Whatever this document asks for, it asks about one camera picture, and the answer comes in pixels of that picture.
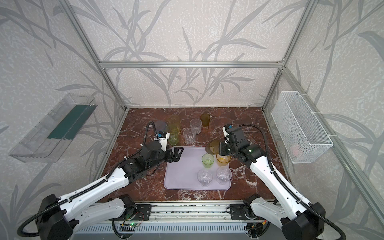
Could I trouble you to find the yellow transparent plastic cup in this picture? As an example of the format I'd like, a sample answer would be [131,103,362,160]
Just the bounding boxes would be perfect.
[216,155,231,167]

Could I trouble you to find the clear faceted cup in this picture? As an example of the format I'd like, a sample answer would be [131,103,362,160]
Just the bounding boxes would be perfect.
[190,119,202,135]
[183,128,196,146]
[216,166,232,185]
[197,169,213,187]

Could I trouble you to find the small green plastic cup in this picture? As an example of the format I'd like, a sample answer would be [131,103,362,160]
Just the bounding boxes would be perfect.
[202,154,215,168]

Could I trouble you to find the amber dimpled cup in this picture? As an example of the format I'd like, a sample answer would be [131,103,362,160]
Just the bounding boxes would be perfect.
[201,114,211,127]
[205,140,220,155]

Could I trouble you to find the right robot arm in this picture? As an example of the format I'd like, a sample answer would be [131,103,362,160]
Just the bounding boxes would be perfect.
[219,142,325,240]

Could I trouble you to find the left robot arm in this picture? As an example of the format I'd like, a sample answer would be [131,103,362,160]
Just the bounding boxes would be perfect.
[35,141,184,240]

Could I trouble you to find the lilac plastic tray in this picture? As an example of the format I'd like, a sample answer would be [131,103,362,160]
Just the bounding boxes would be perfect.
[164,147,231,191]

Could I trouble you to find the tall green plastic cup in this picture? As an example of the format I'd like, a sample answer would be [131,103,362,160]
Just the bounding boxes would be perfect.
[167,124,180,146]

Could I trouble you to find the blue frosted plastic cup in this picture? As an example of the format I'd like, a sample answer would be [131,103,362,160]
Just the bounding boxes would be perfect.
[155,121,167,132]

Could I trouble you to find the tall yellow plastic cup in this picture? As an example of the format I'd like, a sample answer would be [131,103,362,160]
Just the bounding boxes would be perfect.
[167,115,181,128]

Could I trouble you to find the green pad in bin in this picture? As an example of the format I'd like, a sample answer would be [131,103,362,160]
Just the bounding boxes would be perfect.
[47,105,97,140]

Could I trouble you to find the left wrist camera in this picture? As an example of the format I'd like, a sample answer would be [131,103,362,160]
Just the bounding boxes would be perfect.
[155,131,170,152]

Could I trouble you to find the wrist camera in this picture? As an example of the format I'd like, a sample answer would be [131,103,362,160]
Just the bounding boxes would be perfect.
[223,124,246,144]
[155,131,170,152]

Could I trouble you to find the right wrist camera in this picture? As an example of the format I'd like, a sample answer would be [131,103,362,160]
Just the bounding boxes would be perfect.
[223,124,246,144]

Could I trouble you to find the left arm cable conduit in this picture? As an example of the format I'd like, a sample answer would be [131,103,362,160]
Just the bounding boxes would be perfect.
[16,120,158,238]

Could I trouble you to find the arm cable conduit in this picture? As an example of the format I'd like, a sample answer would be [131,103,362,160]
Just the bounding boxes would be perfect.
[238,123,347,240]
[16,120,158,238]

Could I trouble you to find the white wire mesh basket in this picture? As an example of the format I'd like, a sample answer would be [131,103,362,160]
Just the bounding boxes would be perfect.
[272,91,334,164]

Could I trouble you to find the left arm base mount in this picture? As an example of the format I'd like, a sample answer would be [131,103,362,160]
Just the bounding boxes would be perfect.
[121,204,152,221]

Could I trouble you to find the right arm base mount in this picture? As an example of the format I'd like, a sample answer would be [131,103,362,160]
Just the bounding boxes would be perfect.
[230,204,257,221]

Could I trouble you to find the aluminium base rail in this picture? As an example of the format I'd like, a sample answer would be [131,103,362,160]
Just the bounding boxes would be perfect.
[98,201,313,224]

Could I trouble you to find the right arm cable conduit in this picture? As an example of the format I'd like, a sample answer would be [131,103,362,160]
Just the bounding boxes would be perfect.
[238,123,347,240]

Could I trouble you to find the clear plastic wall bin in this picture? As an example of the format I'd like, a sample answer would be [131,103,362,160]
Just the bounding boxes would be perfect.
[9,94,97,163]

